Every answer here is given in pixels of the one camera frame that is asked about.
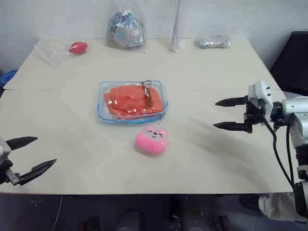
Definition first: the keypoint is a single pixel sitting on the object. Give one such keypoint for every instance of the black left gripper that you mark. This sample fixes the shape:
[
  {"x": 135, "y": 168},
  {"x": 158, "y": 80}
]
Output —
[{"x": 5, "y": 174}]

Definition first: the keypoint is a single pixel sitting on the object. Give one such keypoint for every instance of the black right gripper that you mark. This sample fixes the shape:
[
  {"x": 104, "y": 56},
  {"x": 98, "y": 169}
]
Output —
[{"x": 255, "y": 115}]

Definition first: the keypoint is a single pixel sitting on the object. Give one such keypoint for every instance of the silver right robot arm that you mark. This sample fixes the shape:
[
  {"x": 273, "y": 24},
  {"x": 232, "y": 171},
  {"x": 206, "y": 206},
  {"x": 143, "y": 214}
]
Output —
[{"x": 295, "y": 106}]

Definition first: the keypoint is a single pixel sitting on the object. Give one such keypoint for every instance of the clear pouch with orange contents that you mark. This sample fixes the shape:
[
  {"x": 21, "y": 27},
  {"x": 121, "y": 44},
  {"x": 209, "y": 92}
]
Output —
[{"x": 102, "y": 113}]

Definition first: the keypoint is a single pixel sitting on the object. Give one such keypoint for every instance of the orange cloth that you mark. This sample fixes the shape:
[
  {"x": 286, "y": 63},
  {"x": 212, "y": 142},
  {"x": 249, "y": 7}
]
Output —
[{"x": 130, "y": 101}]

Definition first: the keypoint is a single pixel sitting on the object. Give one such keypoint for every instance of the red item in clear bag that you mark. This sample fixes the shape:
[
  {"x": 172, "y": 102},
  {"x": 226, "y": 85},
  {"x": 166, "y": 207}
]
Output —
[{"x": 51, "y": 54}]

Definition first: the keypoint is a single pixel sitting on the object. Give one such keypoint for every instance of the clear bag of mixed items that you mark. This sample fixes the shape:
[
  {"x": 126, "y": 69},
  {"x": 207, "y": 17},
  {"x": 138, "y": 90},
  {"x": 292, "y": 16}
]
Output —
[{"x": 125, "y": 31}]

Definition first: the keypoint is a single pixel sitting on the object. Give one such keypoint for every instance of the silver wrapped packet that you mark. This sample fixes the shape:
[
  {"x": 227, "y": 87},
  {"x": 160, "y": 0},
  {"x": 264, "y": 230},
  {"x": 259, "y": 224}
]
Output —
[{"x": 214, "y": 42}]

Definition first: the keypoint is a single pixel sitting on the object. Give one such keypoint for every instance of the black box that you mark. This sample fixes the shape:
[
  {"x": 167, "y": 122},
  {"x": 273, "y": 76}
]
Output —
[{"x": 293, "y": 62}]

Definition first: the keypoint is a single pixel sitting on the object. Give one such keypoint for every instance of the blue plastic basin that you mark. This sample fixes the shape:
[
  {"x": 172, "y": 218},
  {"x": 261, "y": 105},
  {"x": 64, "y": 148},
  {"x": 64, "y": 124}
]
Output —
[{"x": 6, "y": 78}]

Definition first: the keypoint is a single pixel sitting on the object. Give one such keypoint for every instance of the pink plush bunny toy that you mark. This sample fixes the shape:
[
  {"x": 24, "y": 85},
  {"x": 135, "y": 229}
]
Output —
[{"x": 150, "y": 142}]

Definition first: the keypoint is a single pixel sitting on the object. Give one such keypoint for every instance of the lavender cone in plastic wrap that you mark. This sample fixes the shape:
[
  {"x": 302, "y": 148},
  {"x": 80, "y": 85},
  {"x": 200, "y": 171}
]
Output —
[{"x": 176, "y": 31}]

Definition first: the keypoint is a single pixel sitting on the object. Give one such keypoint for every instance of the white cloth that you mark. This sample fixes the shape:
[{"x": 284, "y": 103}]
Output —
[{"x": 276, "y": 204}]

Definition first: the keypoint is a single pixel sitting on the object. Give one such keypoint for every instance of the red rubber bulb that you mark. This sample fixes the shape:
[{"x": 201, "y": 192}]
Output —
[{"x": 77, "y": 47}]

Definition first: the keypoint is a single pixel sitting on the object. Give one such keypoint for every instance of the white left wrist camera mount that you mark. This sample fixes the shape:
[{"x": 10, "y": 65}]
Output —
[{"x": 3, "y": 149}]

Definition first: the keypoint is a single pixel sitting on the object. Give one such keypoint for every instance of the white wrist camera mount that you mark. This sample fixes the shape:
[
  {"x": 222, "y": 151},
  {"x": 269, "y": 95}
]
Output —
[
  {"x": 3, "y": 149},
  {"x": 261, "y": 92}
]

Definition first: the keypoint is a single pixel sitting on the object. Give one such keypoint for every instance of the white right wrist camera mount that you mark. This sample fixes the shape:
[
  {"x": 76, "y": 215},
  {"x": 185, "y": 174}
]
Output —
[{"x": 261, "y": 92}]

